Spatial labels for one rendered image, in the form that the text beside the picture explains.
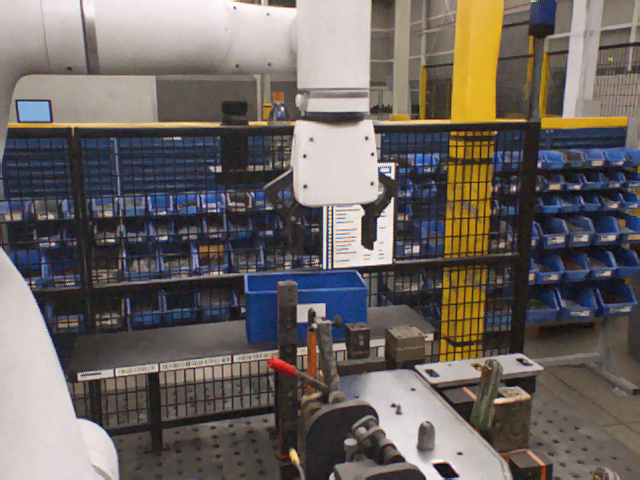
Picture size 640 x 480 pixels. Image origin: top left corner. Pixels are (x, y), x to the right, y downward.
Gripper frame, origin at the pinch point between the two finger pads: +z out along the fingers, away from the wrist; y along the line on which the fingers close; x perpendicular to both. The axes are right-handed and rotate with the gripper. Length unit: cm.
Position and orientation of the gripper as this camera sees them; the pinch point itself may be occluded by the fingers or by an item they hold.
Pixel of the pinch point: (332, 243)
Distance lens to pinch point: 78.8
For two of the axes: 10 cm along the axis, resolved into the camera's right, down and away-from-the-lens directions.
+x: -2.7, -2.2, 9.4
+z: 0.0, 9.7, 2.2
